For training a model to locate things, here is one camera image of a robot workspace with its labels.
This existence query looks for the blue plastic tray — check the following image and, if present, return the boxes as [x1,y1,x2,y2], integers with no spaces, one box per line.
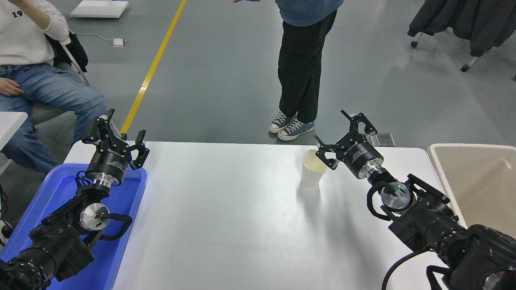
[0,163,148,290]

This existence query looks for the white paper cup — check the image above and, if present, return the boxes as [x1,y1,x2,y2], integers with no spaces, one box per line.
[300,149,329,188]

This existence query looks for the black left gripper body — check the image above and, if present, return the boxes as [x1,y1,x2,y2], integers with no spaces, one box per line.
[85,141,131,182]

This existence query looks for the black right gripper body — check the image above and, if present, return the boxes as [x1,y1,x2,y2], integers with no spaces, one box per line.
[341,139,383,176]

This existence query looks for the white power adapter with cable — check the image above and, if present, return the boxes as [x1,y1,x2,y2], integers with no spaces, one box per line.
[75,32,126,48]

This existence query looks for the large pale bin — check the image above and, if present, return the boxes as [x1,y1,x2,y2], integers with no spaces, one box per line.
[427,143,516,240]

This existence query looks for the person's hand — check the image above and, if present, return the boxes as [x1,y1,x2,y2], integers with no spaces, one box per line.
[0,77,25,97]

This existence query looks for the black bag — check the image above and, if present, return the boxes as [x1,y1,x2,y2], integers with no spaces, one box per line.
[44,32,89,73]

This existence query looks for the person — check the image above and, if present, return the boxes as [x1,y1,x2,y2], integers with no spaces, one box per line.
[233,0,344,141]
[0,0,108,174]

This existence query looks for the white wheeled chair legs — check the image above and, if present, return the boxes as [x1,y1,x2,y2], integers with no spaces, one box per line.
[410,32,480,73]

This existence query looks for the black cable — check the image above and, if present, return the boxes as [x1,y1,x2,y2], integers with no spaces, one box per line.
[0,184,14,247]

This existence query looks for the flat white board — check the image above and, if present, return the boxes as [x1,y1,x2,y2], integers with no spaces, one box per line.
[70,0,129,19]

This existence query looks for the dark grey jackets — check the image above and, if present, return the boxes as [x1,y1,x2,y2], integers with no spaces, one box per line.
[407,0,516,57]

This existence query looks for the white side table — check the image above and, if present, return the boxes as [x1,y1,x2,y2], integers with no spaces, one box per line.
[0,112,29,150]

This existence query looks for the white folding chair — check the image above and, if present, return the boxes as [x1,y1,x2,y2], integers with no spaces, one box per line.
[30,37,123,138]

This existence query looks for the metal floor socket plate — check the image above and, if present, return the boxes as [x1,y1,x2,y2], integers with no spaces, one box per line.
[369,133,396,147]

